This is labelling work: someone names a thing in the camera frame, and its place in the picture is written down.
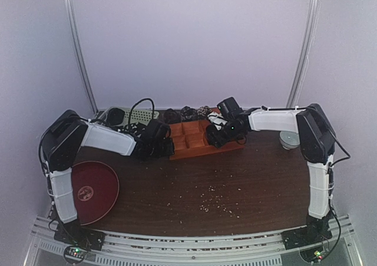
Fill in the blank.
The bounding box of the red navy striped tie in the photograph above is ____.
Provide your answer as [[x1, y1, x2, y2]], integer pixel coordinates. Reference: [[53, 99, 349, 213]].
[[206, 124, 221, 148]]

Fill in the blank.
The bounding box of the orange wooden divider tray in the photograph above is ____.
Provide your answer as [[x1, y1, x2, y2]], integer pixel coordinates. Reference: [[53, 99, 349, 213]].
[[169, 108, 244, 160]]

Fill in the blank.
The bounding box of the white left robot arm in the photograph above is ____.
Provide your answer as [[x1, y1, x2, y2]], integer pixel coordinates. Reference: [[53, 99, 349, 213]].
[[38, 110, 174, 245]]

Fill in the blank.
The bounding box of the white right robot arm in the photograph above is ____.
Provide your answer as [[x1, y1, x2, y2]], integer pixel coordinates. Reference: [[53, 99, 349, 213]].
[[206, 98, 336, 244]]

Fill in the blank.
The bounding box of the black white floral tie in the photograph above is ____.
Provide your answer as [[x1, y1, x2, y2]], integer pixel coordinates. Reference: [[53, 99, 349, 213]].
[[115, 122, 147, 136]]

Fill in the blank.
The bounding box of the pale green plastic basket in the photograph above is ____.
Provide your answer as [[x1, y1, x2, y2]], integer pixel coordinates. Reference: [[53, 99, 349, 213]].
[[95, 106, 160, 126]]

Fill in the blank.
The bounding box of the beige patterned rolled tie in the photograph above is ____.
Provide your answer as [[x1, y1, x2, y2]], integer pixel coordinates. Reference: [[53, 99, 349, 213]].
[[197, 106, 212, 120]]

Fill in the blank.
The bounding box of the brown patterned rolled tie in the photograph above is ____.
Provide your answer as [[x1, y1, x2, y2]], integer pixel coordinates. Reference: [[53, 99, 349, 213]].
[[163, 109, 181, 124]]

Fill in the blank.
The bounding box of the black rolled tie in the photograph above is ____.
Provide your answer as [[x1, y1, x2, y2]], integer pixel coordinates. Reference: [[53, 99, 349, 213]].
[[107, 107, 125, 126]]

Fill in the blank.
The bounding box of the white ceramic bowl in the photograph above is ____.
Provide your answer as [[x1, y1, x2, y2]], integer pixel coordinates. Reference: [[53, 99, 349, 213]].
[[279, 131, 300, 150]]

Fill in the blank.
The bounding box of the round red tray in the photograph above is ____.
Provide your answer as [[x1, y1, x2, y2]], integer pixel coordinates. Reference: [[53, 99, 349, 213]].
[[71, 161, 120, 226]]

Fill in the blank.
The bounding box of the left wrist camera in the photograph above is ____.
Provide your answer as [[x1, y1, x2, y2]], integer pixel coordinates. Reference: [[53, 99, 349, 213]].
[[140, 119, 171, 143]]

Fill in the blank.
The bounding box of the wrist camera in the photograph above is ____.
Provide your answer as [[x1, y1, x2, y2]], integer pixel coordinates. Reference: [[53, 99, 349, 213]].
[[140, 119, 171, 143], [207, 97, 243, 130]]

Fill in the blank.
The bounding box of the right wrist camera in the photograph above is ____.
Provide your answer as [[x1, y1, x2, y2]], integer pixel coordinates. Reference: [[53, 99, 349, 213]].
[[207, 97, 243, 130]]

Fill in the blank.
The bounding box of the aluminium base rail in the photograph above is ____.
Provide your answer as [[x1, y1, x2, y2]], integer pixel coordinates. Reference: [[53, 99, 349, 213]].
[[23, 216, 362, 265]]

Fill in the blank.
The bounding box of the aluminium corner post right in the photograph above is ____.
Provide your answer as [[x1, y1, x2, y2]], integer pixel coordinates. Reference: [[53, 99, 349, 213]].
[[286, 0, 320, 108]]

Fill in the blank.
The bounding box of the aluminium corner post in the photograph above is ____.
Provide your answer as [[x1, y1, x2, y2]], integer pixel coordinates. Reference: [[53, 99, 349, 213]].
[[286, 0, 320, 108], [64, 0, 98, 114]]

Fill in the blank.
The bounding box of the aluminium corner post left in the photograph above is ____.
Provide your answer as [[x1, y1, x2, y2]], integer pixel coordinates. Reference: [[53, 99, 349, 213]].
[[64, 0, 98, 114]]

